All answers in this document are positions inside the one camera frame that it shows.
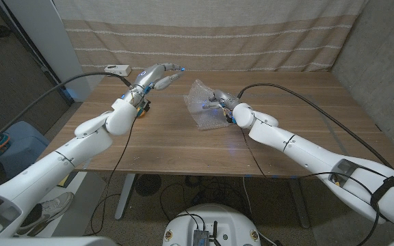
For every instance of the white pillar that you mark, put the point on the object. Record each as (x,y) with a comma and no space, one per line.
(53,51)

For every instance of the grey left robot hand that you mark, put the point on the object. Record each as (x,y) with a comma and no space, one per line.
(152,78)

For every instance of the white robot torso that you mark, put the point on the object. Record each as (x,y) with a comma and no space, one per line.
(227,222)

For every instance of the white metal table leg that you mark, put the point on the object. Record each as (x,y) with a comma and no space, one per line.
(125,198)
(299,205)

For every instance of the blue stool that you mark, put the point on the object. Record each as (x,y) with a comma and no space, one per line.
(22,143)

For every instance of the clear bubble wrap sheet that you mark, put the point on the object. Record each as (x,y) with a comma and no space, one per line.
(200,106)

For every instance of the grey white sneaker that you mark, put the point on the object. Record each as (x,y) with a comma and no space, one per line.
(50,210)

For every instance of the yellow foot pedal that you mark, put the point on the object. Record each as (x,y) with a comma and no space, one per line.
(63,179)

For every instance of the round black floor fan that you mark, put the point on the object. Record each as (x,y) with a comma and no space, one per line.
(149,186)

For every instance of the perforated metal door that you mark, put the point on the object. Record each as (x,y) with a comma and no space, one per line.
(9,85)

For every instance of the beige striped curtain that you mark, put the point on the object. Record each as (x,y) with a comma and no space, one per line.
(234,34)

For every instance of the grey electronics box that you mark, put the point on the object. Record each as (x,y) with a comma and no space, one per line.
(200,238)

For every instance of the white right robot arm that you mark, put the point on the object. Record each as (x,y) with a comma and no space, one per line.
(320,157)

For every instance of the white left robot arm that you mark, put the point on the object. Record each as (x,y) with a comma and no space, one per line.
(63,160)

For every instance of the white power strip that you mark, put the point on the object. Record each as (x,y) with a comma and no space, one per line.
(117,70)

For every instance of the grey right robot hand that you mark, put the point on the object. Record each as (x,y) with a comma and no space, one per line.
(222,100)

